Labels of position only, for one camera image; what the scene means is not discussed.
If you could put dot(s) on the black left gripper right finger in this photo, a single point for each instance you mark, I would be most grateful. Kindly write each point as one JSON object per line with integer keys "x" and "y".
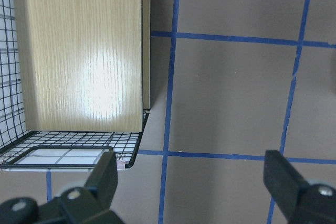
{"x": 299, "y": 200}

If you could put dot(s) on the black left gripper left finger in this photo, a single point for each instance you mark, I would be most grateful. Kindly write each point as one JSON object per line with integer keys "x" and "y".
{"x": 87, "y": 204}

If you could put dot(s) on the wooden wire shelf rack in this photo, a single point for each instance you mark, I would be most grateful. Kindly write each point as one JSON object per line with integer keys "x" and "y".
{"x": 75, "y": 82}

